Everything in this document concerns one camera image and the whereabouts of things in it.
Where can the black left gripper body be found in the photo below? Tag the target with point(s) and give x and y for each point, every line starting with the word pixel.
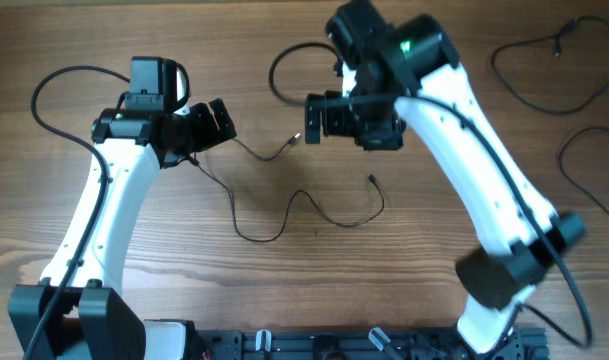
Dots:
pixel 204 126

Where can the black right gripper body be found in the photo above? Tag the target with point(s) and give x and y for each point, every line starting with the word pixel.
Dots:
pixel 316 118

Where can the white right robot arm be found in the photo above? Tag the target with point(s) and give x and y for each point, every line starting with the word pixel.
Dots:
pixel 410 77

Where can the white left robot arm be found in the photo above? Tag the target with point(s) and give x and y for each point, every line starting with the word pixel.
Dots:
pixel 76 309

